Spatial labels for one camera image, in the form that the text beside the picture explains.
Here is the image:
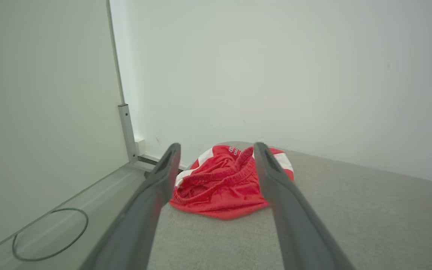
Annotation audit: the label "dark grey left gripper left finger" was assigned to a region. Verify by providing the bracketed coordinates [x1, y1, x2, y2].
[79, 142, 182, 270]

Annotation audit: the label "grey metal partition stand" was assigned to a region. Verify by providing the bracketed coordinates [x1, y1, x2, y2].
[118, 104, 156, 173]

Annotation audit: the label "thin black floor cable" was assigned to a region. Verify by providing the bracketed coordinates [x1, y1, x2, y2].
[12, 208, 89, 262]

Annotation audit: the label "white partition panel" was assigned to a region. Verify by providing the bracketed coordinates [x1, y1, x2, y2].
[0, 0, 130, 259]

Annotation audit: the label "white black wall baseboard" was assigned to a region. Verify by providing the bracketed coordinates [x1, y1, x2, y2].
[137, 152, 186, 173]

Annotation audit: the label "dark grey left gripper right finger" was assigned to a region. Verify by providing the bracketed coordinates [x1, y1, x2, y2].
[253, 142, 355, 270]

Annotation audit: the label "red white basketball shorts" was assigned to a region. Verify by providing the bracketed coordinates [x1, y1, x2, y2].
[169, 144, 294, 221]

